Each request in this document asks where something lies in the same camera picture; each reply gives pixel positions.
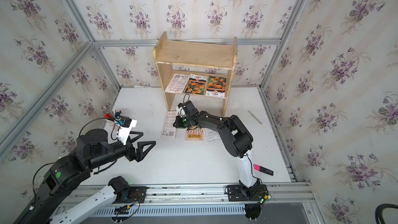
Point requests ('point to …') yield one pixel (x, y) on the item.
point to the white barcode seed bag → (169, 130)
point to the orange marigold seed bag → (216, 86)
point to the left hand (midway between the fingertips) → (151, 141)
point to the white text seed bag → (212, 135)
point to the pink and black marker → (263, 169)
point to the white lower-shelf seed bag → (178, 83)
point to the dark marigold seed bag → (196, 84)
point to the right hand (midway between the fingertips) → (174, 125)
